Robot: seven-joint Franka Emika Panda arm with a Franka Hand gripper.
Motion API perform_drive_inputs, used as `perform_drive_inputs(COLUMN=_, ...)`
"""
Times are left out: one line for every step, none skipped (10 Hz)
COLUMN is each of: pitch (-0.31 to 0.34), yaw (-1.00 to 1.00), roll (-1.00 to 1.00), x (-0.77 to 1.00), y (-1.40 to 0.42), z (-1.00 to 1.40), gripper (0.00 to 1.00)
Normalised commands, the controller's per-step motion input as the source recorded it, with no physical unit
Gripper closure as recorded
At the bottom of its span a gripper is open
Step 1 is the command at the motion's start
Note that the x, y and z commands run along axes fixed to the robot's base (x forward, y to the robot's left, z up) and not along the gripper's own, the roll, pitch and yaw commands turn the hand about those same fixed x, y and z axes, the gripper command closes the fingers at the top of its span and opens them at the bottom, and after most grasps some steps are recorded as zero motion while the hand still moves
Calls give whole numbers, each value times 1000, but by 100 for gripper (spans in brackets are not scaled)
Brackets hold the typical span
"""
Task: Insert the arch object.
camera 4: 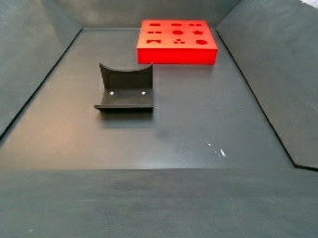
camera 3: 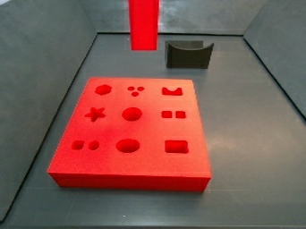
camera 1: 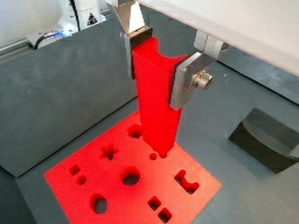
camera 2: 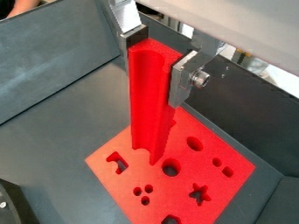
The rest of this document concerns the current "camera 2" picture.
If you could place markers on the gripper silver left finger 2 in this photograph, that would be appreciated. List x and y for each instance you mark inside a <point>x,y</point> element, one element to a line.
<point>130,31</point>

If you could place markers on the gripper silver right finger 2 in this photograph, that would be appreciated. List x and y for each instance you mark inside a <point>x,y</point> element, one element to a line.
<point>187,70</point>

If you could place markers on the red arch peg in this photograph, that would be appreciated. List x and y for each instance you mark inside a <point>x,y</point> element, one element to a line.
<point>149,66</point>

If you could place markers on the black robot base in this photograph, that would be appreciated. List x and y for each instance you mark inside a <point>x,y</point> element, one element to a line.
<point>14,208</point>

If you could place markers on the person's hand in background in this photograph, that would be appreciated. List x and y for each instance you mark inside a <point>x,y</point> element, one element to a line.
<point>21,6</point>

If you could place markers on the red shape-sorting board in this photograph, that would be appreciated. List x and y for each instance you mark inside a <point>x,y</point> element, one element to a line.
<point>191,183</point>

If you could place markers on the dark grey bin wall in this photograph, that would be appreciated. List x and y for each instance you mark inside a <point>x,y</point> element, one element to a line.
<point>50,46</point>

